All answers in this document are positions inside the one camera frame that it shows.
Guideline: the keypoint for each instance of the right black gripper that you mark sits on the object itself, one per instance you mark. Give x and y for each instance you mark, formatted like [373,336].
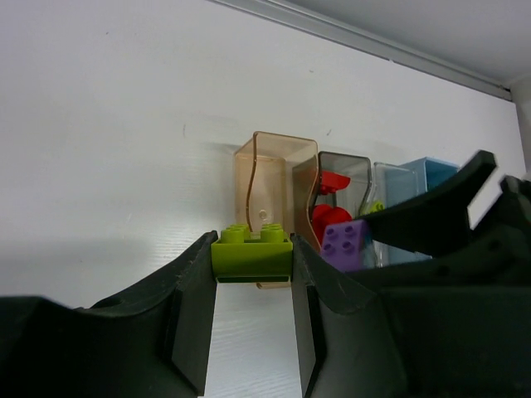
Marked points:
[437,223]

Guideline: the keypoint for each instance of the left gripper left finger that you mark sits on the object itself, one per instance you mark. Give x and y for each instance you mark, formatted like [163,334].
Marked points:
[151,339]

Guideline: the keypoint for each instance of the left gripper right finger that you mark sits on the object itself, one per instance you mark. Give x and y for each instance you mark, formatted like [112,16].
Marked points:
[352,341]

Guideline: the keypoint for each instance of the purple flower lego stack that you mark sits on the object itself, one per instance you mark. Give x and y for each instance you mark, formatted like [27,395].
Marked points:
[348,246]

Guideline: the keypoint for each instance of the red flower lego brick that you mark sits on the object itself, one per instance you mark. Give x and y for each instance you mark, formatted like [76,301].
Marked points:
[325,211]

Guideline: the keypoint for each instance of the lime curved lego brick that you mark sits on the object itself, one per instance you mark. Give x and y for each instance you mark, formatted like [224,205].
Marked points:
[243,256]

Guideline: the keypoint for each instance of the lime square lego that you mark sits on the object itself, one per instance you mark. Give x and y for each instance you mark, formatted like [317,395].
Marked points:
[375,207]

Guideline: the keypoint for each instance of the blue container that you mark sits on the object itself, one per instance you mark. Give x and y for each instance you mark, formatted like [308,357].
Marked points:
[403,182]

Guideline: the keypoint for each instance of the dark grey transparent container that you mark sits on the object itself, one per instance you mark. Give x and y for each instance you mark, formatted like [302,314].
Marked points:
[306,175]

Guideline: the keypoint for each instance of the orange transparent container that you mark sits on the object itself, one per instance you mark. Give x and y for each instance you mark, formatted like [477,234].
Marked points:
[276,177]

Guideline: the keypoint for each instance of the aluminium frame rail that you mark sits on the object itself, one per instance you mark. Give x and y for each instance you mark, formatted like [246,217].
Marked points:
[303,19]

